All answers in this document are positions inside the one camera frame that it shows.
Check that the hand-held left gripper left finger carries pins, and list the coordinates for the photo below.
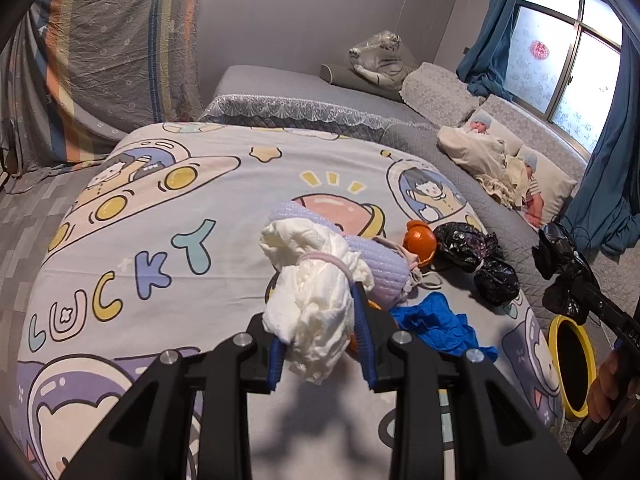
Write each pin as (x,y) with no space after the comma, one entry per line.
(276,365)

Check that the red window sticker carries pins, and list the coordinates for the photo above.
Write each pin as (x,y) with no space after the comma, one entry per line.
(540,49)

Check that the small baby print pillow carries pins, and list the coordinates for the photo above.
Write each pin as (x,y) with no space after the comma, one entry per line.
(495,132)

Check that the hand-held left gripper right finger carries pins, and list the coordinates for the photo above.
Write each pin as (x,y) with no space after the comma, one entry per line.
(367,355)

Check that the long blue curtain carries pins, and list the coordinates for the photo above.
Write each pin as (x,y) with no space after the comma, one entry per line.
(615,185)

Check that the frosted glass window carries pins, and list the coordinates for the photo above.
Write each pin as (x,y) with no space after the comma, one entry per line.
(560,60)

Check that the short blue curtain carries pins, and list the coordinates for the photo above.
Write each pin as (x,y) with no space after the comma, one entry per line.
(492,35)

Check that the cartoon printed blanket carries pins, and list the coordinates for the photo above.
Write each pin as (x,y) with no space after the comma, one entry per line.
(175,285)

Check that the white tiger plush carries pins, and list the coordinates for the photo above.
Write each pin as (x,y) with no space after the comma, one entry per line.
(385,60)

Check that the grey bolster pillow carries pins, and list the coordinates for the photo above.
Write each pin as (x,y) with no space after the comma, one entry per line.
(345,77)

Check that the black plastic bag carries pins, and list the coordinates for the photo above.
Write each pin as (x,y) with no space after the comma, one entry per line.
(497,282)
(557,260)
(465,247)

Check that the white foam net sleeve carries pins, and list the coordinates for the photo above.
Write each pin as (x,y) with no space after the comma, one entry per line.
(310,212)

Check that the cream cloth bundle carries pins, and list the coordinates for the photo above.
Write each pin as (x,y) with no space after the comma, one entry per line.
(475,155)

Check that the yellow rimmed trash bin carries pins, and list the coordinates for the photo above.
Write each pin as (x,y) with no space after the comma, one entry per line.
(572,365)

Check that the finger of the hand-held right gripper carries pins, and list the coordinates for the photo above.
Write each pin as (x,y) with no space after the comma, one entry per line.
(610,312)

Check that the person's right hand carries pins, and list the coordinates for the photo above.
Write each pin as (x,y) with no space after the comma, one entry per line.
(605,390)

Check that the blue glove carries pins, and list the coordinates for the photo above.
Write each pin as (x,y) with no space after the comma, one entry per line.
(435,325)

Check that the white tissue wad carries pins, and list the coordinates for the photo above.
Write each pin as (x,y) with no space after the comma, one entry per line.
(310,300)

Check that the grey chaise with lace trim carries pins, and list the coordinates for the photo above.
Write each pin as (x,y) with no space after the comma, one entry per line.
(280,85)

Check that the lavender knitted cloth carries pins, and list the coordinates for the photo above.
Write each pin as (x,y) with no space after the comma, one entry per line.
(385,275)

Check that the beige cloth strip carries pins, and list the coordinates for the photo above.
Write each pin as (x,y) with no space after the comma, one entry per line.
(415,270)

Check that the striped patterned hanging cloth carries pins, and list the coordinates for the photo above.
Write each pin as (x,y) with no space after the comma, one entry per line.
(115,50)

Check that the large baby print pillow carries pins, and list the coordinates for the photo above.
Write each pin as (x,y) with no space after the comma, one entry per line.
(550,185)

